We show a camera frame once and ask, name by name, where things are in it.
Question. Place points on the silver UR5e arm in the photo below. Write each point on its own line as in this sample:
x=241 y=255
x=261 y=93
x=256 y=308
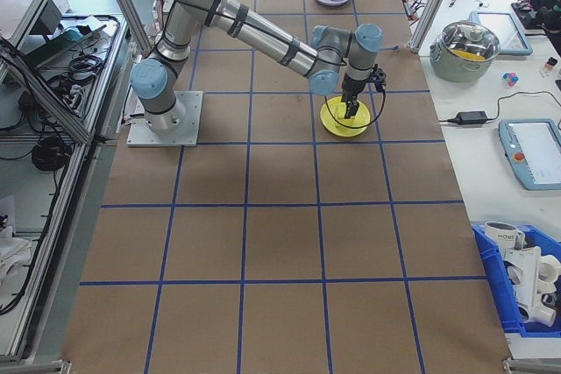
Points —
x=263 y=37

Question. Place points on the yellow plastic plate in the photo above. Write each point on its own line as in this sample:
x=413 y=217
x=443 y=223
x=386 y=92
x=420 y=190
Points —
x=360 y=116

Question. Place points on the grey cooking pot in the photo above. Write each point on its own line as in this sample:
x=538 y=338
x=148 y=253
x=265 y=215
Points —
x=460 y=69

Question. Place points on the black power adapter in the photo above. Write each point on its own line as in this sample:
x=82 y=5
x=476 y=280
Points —
x=472 y=117

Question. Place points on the glass pot lid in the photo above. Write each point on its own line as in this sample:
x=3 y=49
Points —
x=469 y=39

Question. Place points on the colourful toy cube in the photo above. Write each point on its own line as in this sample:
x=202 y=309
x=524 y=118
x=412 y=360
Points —
x=510 y=79

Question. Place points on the blue-grey teach pendant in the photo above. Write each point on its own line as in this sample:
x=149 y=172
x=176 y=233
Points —
x=534 y=155
x=504 y=32

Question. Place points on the white printed mug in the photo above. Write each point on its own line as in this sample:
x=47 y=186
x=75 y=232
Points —
x=504 y=236

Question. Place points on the small bottle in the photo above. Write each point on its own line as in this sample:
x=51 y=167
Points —
x=551 y=65

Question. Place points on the blue plastic bin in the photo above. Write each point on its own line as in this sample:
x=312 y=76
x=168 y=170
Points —
x=491 y=277

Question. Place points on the white pipe fitting assembly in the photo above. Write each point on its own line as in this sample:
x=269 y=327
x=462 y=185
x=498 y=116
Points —
x=530 y=277

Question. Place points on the green board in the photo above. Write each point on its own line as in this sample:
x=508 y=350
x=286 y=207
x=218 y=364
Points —
x=66 y=39

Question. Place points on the black monitor box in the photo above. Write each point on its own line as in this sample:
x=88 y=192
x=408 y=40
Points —
x=48 y=19

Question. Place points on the white cloth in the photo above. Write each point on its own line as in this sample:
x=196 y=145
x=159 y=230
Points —
x=11 y=251

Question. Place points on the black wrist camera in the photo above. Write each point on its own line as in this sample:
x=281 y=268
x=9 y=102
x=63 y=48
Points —
x=380 y=82

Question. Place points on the aluminium profile post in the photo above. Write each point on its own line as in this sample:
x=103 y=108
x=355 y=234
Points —
x=431 y=2

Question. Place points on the white square base plate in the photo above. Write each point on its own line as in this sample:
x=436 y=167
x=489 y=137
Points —
x=188 y=129

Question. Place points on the black camera gear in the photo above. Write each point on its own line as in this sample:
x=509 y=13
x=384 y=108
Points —
x=539 y=12

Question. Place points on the V-shaped metal bar frame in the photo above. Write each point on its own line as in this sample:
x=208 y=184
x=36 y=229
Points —
x=61 y=234

